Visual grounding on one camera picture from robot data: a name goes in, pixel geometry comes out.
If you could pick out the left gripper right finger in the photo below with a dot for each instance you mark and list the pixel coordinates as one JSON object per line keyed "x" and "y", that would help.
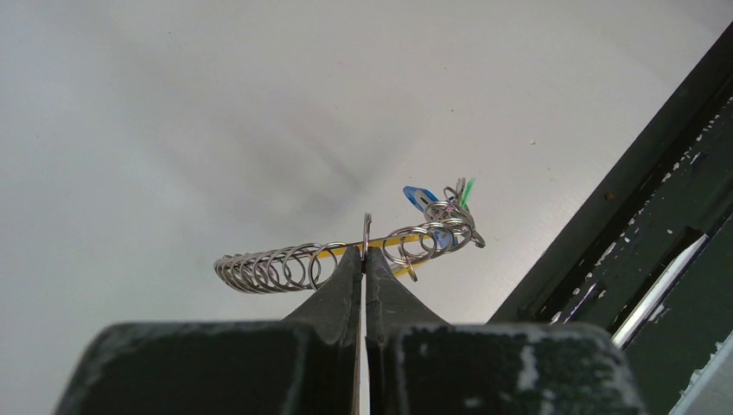
{"x": 420, "y": 364}

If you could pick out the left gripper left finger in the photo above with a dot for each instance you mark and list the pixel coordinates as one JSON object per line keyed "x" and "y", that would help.
{"x": 305, "y": 363}

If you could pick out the blue key tag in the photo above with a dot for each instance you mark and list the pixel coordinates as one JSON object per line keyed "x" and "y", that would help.
{"x": 423, "y": 200}

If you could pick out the green key tag on ring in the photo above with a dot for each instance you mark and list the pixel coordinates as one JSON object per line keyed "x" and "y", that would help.
{"x": 466, "y": 192}

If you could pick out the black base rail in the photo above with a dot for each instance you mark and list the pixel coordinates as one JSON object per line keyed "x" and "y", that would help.
{"x": 648, "y": 257}

